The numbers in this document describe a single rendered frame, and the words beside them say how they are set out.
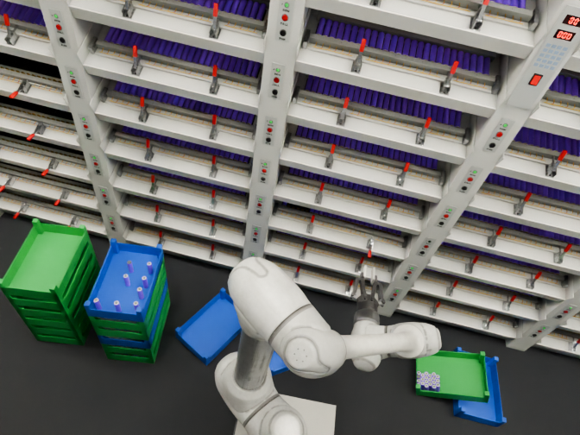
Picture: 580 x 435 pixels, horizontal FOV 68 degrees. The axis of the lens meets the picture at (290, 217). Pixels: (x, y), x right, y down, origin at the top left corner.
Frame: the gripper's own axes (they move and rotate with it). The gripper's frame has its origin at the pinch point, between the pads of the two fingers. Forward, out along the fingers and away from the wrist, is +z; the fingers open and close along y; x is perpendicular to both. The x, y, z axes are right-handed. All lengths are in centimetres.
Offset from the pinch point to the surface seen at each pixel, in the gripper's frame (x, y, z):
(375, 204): 20.7, -4.1, 17.9
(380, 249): -1.5, 5.0, 17.6
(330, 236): -1.1, -16.9, 18.2
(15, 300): -23, -127, -36
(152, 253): -12, -87, -6
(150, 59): 60, -93, 13
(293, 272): -38, -28, 27
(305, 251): -18.6, -25.4, 23.4
